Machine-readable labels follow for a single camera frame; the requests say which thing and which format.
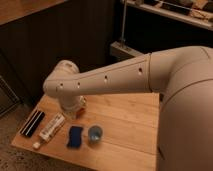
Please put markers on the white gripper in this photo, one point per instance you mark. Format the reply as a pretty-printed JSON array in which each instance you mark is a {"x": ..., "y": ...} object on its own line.
[{"x": 73, "y": 104}]

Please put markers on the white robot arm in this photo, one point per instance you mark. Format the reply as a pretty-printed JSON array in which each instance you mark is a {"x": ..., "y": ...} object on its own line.
[{"x": 183, "y": 76}]

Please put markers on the blue sponge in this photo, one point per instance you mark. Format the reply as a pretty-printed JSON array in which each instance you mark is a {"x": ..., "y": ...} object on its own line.
[{"x": 75, "y": 139}]

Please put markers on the blue cup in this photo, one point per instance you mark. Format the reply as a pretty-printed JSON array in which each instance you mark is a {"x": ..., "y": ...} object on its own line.
[{"x": 95, "y": 134}]

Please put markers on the white toothpaste tube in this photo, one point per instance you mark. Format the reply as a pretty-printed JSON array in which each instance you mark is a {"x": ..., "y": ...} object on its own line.
[{"x": 48, "y": 132}]

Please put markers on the black rectangular case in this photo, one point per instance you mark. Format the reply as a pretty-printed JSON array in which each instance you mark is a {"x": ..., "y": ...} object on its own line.
[{"x": 32, "y": 124}]

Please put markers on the wooden countertop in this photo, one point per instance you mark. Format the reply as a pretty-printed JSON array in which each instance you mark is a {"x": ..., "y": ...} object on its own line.
[{"x": 11, "y": 10}]

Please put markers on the metal shelf rack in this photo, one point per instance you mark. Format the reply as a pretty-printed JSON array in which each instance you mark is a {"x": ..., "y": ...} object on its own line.
[{"x": 143, "y": 26}]

